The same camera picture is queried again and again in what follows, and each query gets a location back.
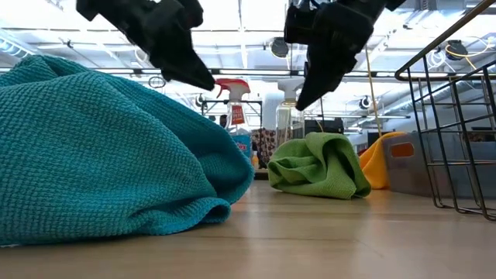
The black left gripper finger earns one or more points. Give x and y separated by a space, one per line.
182 66

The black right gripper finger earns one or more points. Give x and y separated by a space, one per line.
325 73

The green microfiber towel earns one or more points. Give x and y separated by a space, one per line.
317 166

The orange microfiber towel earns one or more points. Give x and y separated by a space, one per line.
374 166

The teal waffle microfiber towel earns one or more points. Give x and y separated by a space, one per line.
97 155

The black cabinet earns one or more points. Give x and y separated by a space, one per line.
329 126

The clear spray bottle white trigger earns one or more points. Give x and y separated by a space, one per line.
288 116

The Windex spray bottle red trigger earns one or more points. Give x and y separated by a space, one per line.
237 114

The patterned brown fabric item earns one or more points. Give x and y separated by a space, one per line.
267 143

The small orange bottle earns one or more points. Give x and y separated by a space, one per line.
254 160

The grey translucent plastic bin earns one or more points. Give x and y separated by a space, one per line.
407 174

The long ceiling light rail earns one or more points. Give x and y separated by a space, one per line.
252 72

